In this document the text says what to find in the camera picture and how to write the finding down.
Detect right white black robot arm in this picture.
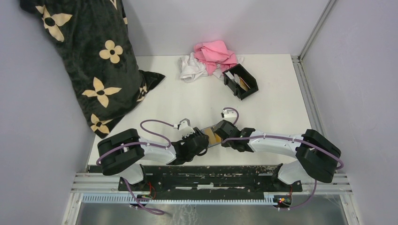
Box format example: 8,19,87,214
212,120,344,191

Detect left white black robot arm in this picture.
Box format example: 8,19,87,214
96,128,209,191

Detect white cards in box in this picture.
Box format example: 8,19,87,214
225,71,240,86

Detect aluminium rail frame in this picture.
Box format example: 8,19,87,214
62,171,359,225

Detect corner aluminium post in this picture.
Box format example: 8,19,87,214
291,0,338,135

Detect blue slotted cable duct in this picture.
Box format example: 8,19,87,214
81,194,277,206

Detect black floral blanket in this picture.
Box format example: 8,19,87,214
19,0,165,139

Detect white cloth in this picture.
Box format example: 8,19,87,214
178,52,230,83

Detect gold card in box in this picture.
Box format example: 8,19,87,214
239,77,250,91

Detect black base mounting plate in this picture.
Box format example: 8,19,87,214
131,165,303,200

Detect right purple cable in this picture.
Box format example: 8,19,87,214
221,107,344,211

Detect pink cloth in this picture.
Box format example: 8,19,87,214
193,40,238,75

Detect black plastic card box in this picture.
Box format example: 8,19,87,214
222,64,259,100

